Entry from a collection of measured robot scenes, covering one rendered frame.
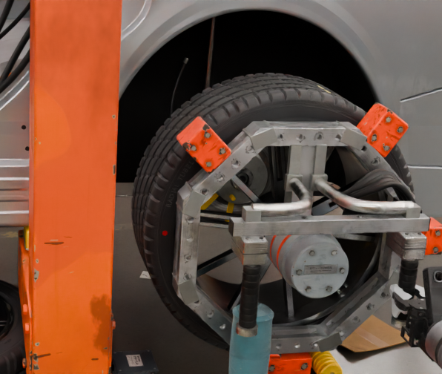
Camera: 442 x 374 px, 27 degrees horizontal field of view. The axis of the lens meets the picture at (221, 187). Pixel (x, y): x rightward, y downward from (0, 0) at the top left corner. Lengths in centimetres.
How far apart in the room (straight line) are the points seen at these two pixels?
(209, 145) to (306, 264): 32
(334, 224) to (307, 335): 40
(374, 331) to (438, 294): 184
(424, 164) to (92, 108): 115
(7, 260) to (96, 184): 233
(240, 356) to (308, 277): 23
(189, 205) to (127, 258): 221
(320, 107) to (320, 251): 34
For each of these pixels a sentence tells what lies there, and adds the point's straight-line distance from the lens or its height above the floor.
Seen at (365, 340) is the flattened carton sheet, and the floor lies 1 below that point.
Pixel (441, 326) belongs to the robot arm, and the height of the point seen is 85.
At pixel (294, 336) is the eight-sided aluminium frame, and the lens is 219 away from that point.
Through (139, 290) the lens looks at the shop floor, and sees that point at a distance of 387.
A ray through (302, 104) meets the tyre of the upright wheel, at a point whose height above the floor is 115.
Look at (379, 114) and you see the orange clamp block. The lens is 208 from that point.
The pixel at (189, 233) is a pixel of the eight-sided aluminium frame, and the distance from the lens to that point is 201.
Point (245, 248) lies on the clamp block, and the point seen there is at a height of 94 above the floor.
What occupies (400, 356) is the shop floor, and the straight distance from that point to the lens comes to 355.
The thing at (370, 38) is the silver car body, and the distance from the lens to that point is 249.
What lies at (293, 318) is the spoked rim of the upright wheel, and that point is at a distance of 228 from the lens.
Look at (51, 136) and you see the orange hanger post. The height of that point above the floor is 112.
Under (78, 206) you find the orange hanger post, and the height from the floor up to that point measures 98.
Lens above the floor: 160
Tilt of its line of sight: 18 degrees down
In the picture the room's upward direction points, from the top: 4 degrees clockwise
